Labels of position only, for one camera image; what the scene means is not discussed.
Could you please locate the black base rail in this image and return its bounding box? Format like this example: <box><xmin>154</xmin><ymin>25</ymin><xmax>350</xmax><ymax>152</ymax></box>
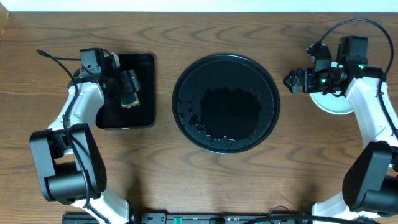
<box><xmin>61</xmin><ymin>212</ymin><xmax>374</xmax><ymax>224</ymax></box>

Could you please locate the green yellow sponge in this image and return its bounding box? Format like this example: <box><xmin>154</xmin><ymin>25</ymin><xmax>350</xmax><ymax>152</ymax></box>
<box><xmin>121</xmin><ymin>93</ymin><xmax>140</xmax><ymax>108</ymax></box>

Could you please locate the light blue plate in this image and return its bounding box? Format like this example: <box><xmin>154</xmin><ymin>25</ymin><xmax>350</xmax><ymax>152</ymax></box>
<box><xmin>310</xmin><ymin>91</ymin><xmax>354</xmax><ymax>115</ymax></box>

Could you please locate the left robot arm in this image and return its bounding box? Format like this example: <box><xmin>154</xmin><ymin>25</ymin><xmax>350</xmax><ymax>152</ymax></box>
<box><xmin>29</xmin><ymin>70</ymin><xmax>141</xmax><ymax>223</ymax></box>

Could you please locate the black round tray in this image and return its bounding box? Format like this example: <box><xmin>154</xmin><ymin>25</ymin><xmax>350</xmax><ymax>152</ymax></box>
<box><xmin>172</xmin><ymin>54</ymin><xmax>280</xmax><ymax>154</ymax></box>

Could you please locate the black rectangular tray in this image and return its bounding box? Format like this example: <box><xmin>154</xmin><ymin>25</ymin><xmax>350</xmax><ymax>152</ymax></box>
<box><xmin>95</xmin><ymin>53</ymin><xmax>155</xmax><ymax>129</ymax></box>

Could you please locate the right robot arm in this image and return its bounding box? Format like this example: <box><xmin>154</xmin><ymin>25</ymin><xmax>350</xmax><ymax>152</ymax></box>
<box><xmin>283</xmin><ymin>64</ymin><xmax>397</xmax><ymax>220</ymax></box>

